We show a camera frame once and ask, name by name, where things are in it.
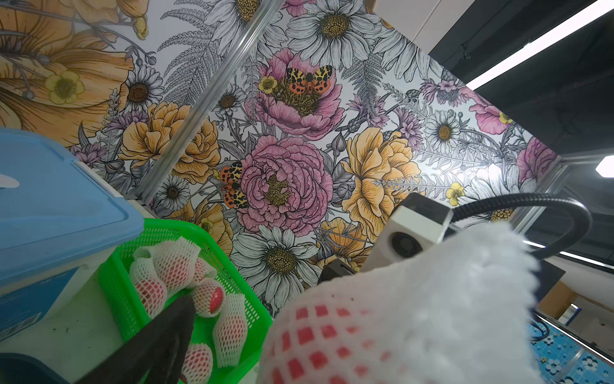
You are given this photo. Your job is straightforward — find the netted red apple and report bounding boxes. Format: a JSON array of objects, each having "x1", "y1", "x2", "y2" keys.
[{"x1": 257, "y1": 222, "x2": 542, "y2": 383}]

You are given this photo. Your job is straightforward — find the bright green perforated basket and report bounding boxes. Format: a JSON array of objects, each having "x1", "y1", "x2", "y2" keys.
[{"x1": 98, "y1": 219, "x2": 273, "y2": 383}]

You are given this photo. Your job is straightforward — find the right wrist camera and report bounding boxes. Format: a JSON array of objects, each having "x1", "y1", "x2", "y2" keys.
[{"x1": 361, "y1": 193, "x2": 453, "y2": 272}]

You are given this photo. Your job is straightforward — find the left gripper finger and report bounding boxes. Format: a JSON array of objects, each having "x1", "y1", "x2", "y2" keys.
[{"x1": 78, "y1": 296, "x2": 196, "y2": 383}]

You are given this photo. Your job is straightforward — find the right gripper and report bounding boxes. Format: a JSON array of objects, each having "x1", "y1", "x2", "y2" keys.
[{"x1": 318, "y1": 261, "x2": 356, "y2": 283}]

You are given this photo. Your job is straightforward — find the dark teal plastic tray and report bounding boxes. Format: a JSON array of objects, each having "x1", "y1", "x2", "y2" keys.
[{"x1": 0, "y1": 353, "x2": 69, "y2": 384}]

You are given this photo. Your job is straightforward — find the netted apple in basket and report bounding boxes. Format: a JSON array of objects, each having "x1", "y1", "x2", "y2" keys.
[
  {"x1": 134, "y1": 237, "x2": 217, "y2": 297},
  {"x1": 130, "y1": 258, "x2": 168, "y2": 318},
  {"x1": 190, "y1": 278, "x2": 225, "y2": 318},
  {"x1": 213, "y1": 294, "x2": 248, "y2": 368}
]

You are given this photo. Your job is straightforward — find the blue lidded storage box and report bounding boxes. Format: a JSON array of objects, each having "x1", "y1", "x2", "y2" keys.
[{"x1": 1, "y1": 128, "x2": 144, "y2": 340}]

